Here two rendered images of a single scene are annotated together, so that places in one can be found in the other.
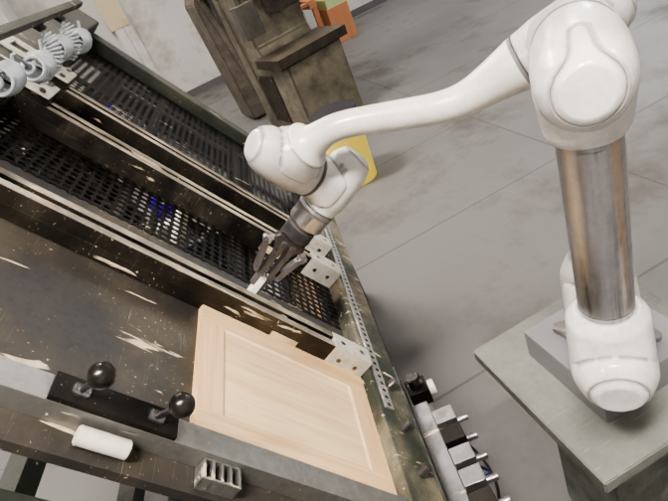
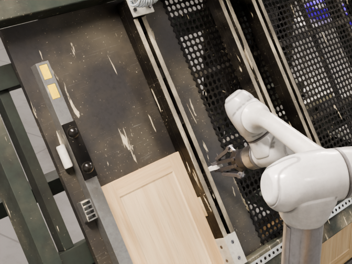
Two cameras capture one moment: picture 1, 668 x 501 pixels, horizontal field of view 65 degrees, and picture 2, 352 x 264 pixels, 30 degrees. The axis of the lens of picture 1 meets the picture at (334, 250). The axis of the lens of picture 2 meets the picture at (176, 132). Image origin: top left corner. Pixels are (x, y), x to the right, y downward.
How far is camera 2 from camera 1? 1.40 m
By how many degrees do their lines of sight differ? 39
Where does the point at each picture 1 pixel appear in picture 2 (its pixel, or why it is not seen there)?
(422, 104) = (300, 144)
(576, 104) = (263, 188)
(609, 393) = not seen: outside the picture
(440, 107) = not seen: hidden behind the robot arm
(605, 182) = (287, 245)
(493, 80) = not seen: hidden behind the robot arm
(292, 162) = (238, 119)
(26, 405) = (56, 121)
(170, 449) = (82, 183)
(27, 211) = (140, 48)
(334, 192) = (260, 152)
